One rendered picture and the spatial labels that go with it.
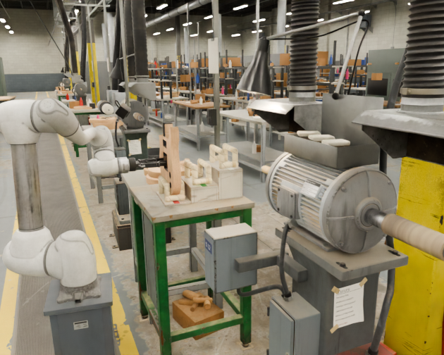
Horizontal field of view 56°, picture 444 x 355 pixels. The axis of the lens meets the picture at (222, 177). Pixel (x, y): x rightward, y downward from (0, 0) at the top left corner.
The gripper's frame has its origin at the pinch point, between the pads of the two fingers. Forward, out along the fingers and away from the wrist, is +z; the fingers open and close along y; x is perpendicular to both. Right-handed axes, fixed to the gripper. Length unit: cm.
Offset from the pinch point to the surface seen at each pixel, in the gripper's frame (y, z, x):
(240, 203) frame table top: 24.2, 36.0, -22.0
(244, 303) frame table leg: 25, 38, -84
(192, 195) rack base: 13.9, 11.3, -17.2
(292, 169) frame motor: 109, 21, 18
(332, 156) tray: 128, 22, 26
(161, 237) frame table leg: 27.6, -9.2, -33.6
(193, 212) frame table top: 27.3, 8.2, -22.2
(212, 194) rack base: 13.8, 23.2, -17.8
